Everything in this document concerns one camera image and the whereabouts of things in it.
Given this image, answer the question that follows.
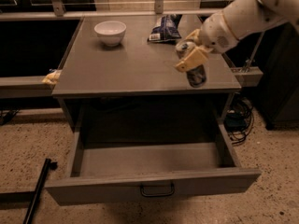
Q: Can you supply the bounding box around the grey cabinet with top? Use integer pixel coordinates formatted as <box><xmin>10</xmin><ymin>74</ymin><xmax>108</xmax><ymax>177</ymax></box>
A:
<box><xmin>51</xmin><ymin>14</ymin><xmax>243</xmax><ymax>133</ymax></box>

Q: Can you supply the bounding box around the black pole on floor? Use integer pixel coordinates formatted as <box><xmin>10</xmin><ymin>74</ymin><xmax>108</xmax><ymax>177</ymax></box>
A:
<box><xmin>22</xmin><ymin>159</ymin><xmax>58</xmax><ymax>224</ymax></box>

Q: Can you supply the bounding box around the white ceramic bowl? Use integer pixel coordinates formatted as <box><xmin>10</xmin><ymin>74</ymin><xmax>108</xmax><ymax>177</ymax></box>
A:
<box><xmin>94</xmin><ymin>21</ymin><xmax>126</xmax><ymax>47</ymax></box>

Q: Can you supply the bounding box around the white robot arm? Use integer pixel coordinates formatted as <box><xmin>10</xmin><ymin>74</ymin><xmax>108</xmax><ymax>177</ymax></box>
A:
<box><xmin>176</xmin><ymin>0</ymin><xmax>299</xmax><ymax>72</ymax></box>

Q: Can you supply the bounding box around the open grey top drawer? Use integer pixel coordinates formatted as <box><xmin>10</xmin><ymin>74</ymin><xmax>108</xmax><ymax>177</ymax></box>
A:
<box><xmin>44</xmin><ymin>121</ymin><xmax>262</xmax><ymax>207</ymax></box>

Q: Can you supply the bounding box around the silver blue redbull can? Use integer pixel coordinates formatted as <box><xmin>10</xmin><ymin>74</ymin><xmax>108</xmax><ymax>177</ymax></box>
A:
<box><xmin>175</xmin><ymin>39</ymin><xmax>207</xmax><ymax>88</ymax></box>

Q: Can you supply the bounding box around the blue chip bag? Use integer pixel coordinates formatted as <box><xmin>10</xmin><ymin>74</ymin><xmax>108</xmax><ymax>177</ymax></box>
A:
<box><xmin>148</xmin><ymin>14</ymin><xmax>181</xmax><ymax>42</ymax></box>

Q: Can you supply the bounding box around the grey metal rail frame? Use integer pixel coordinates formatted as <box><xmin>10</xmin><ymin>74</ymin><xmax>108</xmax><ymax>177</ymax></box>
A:
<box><xmin>0</xmin><ymin>0</ymin><xmax>265</xmax><ymax>99</ymax></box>

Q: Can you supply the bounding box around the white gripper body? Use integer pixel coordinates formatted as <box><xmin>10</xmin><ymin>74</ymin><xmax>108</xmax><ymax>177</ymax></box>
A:
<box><xmin>199</xmin><ymin>11</ymin><xmax>239</xmax><ymax>53</ymax></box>

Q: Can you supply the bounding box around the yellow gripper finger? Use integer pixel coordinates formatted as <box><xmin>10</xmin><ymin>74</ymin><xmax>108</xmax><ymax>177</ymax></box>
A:
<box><xmin>186</xmin><ymin>29</ymin><xmax>201</xmax><ymax>45</ymax></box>
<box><xmin>175</xmin><ymin>44</ymin><xmax>212</xmax><ymax>72</ymax></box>

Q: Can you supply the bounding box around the black drawer handle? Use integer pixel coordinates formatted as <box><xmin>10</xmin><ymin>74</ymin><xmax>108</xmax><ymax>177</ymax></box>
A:
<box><xmin>140</xmin><ymin>184</ymin><xmax>175</xmax><ymax>198</ymax></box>

